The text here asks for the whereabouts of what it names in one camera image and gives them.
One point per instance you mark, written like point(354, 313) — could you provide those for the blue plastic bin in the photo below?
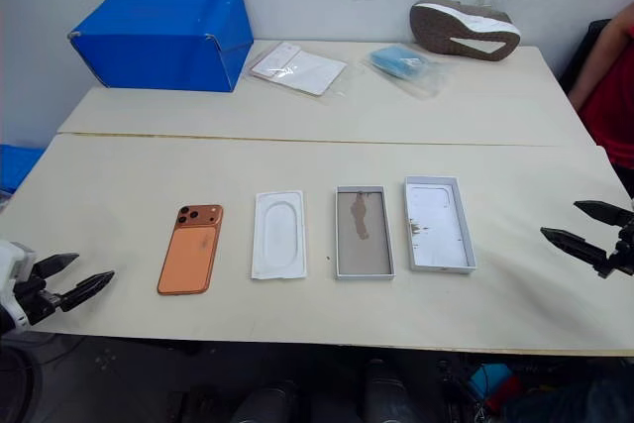
point(17, 163)

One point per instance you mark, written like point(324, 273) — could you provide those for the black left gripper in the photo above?
point(37, 301)

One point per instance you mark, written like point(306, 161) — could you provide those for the person's bare forearm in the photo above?
point(602, 56)

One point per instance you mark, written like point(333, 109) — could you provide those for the orange smartphone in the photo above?
point(190, 254)

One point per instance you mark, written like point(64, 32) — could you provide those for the person in red shirt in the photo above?
point(611, 111)

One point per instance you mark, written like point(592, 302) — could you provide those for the white moulded tray insert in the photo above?
point(278, 235)

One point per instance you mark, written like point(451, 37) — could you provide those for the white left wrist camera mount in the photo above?
point(12, 264)

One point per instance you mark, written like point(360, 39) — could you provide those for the plastic bag with blue cloth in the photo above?
point(398, 59)

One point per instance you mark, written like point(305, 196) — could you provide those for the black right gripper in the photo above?
point(625, 259)

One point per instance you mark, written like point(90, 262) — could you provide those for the white phone box lid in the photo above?
point(438, 225)

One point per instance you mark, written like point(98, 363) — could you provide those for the plastic bag with white cards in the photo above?
point(302, 69)

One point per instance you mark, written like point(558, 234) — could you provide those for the dark rounded shape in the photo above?
point(265, 405)
point(389, 393)

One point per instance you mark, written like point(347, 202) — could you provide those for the brown shoe with white sole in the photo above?
point(446, 29)

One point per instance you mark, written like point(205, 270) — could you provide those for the phone box base grey inside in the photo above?
point(364, 244)

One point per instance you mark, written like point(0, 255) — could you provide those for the blue and red object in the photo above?
point(495, 383)

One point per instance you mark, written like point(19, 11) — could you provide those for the blue cardboard box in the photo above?
point(148, 41)

